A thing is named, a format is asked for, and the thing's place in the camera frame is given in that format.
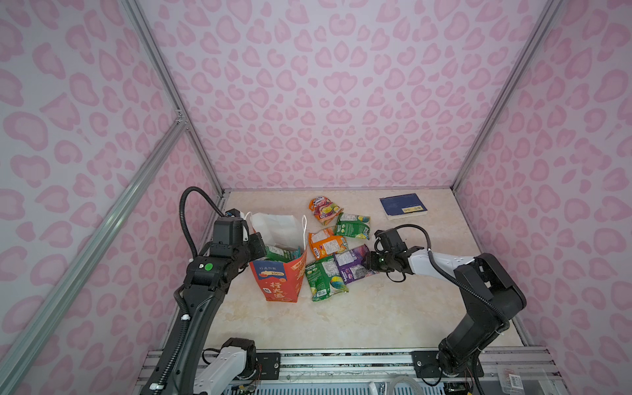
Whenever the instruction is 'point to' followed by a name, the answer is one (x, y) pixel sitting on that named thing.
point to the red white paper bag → (280, 271)
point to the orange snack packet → (325, 243)
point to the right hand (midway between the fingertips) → (367, 261)
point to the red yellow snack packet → (324, 210)
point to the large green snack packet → (324, 280)
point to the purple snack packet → (353, 264)
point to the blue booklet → (402, 206)
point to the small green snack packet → (353, 225)
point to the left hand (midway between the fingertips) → (260, 237)
